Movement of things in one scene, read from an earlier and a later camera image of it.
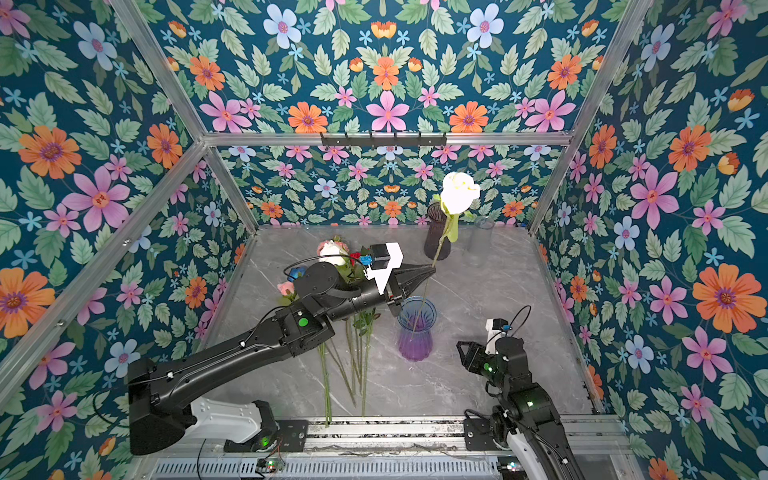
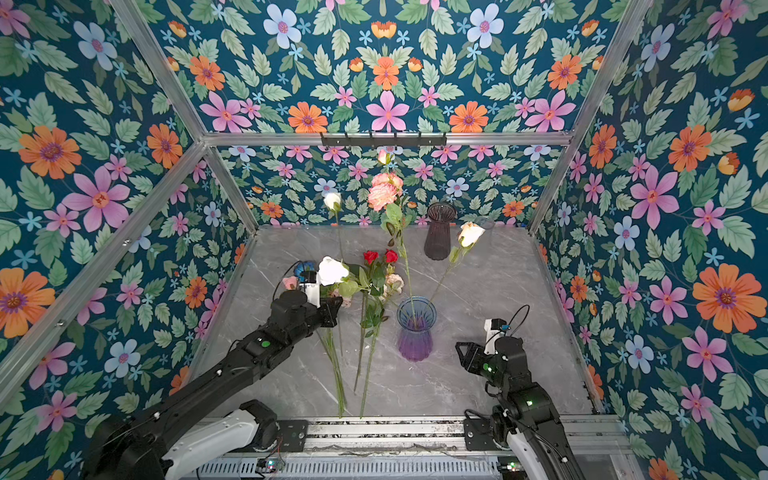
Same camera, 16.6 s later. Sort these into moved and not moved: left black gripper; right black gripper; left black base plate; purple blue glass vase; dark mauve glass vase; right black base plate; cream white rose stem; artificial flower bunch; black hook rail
Moved: left black gripper; cream white rose stem; artificial flower bunch
Not moved: dark mauve glass vase; black hook rail; right black gripper; left black base plate; right black base plate; purple blue glass vase
